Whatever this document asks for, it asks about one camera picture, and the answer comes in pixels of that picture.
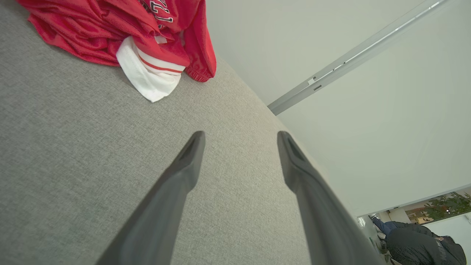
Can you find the grey fabric sofa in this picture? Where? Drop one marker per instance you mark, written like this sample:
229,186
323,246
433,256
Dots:
73,154

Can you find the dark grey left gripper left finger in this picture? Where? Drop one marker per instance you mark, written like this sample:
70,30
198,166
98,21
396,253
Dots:
162,206

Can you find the red jersey shirt white sleeves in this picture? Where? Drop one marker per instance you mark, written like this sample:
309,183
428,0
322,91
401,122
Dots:
95,33

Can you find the person in dark clothes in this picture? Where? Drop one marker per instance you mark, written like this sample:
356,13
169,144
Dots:
415,246

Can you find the green leafy plant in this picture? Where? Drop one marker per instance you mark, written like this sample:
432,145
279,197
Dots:
449,206

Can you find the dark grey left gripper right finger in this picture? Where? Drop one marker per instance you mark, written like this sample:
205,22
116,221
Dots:
320,213

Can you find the grey metal slanted frame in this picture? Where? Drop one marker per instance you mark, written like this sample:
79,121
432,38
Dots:
353,57

